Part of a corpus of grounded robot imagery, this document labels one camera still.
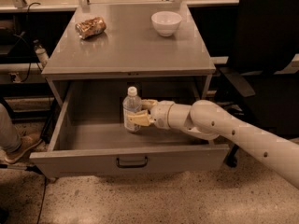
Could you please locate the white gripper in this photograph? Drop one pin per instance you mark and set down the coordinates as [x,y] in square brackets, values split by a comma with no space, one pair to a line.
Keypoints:
[159,113]

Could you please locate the clear plastic water bottle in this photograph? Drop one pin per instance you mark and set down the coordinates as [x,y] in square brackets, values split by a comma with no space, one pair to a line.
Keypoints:
[131,104]

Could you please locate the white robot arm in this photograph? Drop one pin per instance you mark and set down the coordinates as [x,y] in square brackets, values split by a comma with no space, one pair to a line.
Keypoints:
[206,120]

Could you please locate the open grey top drawer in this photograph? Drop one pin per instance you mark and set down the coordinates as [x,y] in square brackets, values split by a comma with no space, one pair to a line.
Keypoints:
[89,136]

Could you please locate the small bottle on shelf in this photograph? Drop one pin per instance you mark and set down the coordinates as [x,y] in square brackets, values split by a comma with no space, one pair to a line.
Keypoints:
[41,53]

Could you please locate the grey metal cabinet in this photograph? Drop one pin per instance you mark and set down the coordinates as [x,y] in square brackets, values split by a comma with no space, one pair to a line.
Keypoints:
[129,47]

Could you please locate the white ceramic bowl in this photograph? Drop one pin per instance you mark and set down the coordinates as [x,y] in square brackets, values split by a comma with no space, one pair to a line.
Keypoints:
[166,23]

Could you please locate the crushed golden can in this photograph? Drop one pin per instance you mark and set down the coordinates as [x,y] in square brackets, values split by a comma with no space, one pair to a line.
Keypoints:
[90,27]

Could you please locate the tan shoe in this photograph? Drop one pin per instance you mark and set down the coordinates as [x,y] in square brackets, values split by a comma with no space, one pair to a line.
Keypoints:
[25,143]

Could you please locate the black office chair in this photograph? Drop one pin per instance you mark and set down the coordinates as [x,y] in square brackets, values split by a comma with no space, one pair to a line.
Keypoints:
[266,39]

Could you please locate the person's grey trouser leg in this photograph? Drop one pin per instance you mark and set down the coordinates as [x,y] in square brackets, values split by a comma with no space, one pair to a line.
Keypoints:
[10,139]

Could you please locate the black drawer handle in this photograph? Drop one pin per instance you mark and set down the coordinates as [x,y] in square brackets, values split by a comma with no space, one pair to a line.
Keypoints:
[132,164]

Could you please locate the wall power outlet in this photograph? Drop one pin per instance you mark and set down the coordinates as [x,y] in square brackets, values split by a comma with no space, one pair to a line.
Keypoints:
[14,77]

